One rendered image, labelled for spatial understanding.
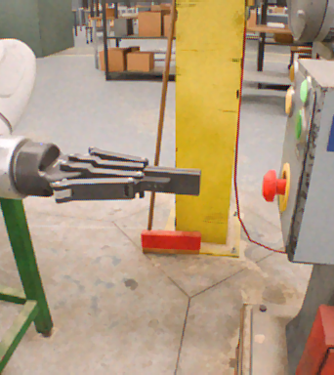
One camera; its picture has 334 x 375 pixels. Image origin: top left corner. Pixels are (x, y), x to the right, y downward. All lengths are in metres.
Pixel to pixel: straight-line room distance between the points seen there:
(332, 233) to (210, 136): 1.29
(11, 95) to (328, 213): 0.48
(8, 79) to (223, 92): 1.13
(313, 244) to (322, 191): 0.06
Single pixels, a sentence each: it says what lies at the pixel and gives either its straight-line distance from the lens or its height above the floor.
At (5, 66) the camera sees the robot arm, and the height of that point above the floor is 1.10.
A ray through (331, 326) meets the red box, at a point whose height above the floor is 0.62.
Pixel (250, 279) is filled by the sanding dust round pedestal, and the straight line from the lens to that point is 1.79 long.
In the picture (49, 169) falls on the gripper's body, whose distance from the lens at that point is 0.49.
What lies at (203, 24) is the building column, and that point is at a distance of 1.56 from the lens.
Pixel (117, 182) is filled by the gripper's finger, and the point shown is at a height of 0.98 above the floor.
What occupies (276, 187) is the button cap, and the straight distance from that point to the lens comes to 0.45.
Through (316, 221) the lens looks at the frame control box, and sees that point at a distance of 0.40.
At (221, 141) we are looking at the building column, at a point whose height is 0.59.
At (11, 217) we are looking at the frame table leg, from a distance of 1.21.
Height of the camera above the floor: 1.19
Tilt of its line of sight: 28 degrees down
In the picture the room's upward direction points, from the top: straight up
